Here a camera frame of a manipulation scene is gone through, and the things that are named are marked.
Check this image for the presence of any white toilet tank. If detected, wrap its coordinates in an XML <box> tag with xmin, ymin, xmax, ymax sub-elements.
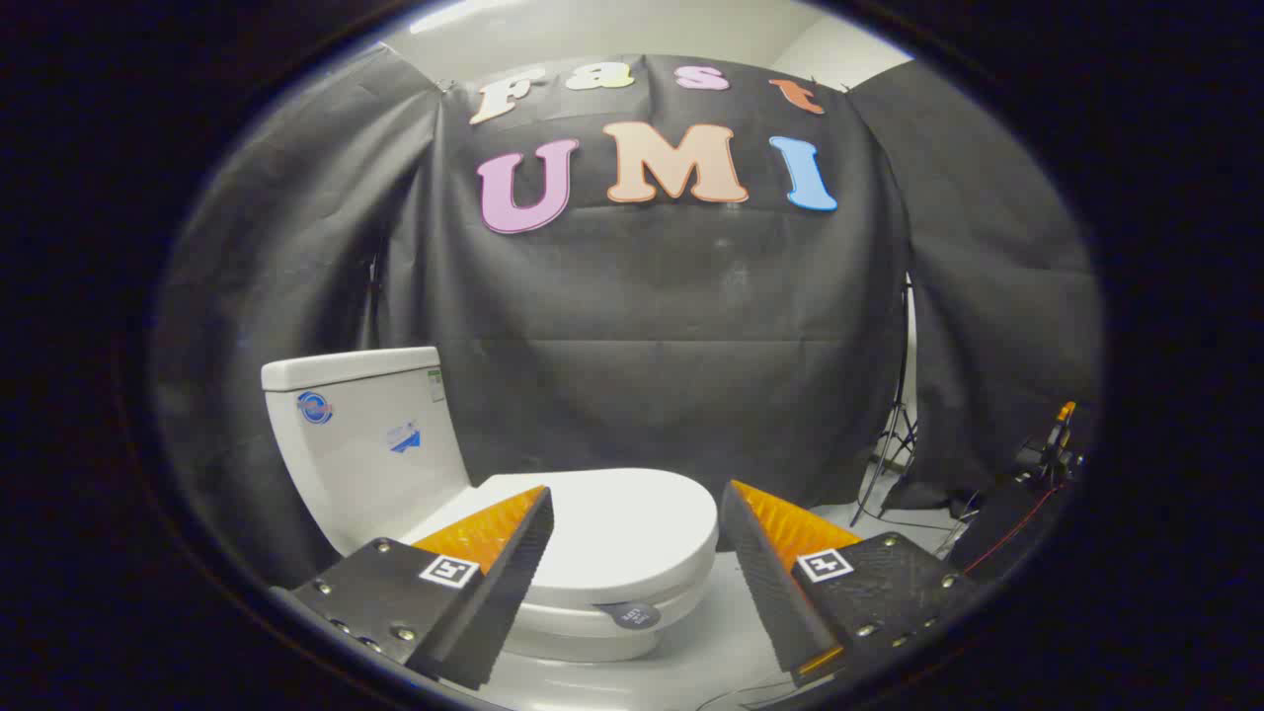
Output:
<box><xmin>261</xmin><ymin>347</ymin><xmax>475</xmax><ymax>559</ymax></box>

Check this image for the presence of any white toilet bowl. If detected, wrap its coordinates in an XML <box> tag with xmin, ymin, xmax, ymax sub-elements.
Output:
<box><xmin>502</xmin><ymin>622</ymin><xmax>665</xmax><ymax>664</ymax></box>

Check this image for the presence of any black backdrop cloth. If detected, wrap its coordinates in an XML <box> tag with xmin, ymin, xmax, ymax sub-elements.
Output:
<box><xmin>153</xmin><ymin>44</ymin><xmax>1103</xmax><ymax>593</ymax></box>

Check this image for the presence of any white toilet seat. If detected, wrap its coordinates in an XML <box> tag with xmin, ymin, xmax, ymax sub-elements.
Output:
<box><xmin>512</xmin><ymin>568</ymin><xmax>714</xmax><ymax>639</ymax></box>

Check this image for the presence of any black device with orange tip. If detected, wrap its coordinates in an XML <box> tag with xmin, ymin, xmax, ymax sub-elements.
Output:
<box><xmin>946</xmin><ymin>400</ymin><xmax>1083</xmax><ymax>580</ymax></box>

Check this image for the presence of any black lid pull tab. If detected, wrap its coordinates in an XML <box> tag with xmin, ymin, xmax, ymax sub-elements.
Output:
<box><xmin>596</xmin><ymin>600</ymin><xmax>662</xmax><ymax>633</ymax></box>

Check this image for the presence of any white toilet lid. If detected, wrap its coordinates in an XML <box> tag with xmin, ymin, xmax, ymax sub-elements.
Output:
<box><xmin>425</xmin><ymin>468</ymin><xmax>719</xmax><ymax>609</ymax></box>

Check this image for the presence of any black tripod stand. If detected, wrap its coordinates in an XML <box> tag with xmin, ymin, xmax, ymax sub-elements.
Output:
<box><xmin>851</xmin><ymin>276</ymin><xmax>919</xmax><ymax>527</ymax></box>

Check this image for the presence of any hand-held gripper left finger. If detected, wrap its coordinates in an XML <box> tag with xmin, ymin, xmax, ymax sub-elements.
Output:
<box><xmin>272</xmin><ymin>484</ymin><xmax>556</xmax><ymax>692</ymax></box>

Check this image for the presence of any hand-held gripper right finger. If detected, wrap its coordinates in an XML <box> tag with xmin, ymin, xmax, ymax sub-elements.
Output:
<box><xmin>718</xmin><ymin>479</ymin><xmax>979</xmax><ymax>689</ymax></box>

